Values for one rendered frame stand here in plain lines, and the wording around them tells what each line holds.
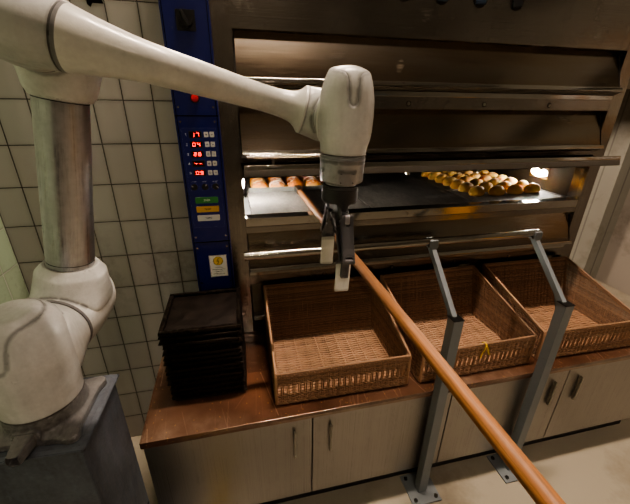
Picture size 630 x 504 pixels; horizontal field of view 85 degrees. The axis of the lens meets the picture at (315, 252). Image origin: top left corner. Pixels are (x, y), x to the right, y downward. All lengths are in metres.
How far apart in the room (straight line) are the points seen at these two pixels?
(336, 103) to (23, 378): 0.77
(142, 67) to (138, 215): 0.97
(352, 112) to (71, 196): 0.62
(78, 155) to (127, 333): 1.11
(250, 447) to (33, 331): 0.92
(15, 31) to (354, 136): 0.52
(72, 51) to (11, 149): 1.00
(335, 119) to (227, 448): 1.23
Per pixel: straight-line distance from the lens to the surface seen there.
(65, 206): 0.93
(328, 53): 1.54
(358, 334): 1.78
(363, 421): 1.56
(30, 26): 0.71
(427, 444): 1.74
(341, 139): 0.66
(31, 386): 0.89
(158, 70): 0.68
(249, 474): 1.64
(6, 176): 1.69
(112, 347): 1.91
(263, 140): 1.47
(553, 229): 2.35
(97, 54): 0.69
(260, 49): 1.50
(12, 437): 0.98
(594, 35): 2.20
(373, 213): 1.67
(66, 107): 0.89
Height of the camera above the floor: 1.65
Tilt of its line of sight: 24 degrees down
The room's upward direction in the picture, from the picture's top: 1 degrees clockwise
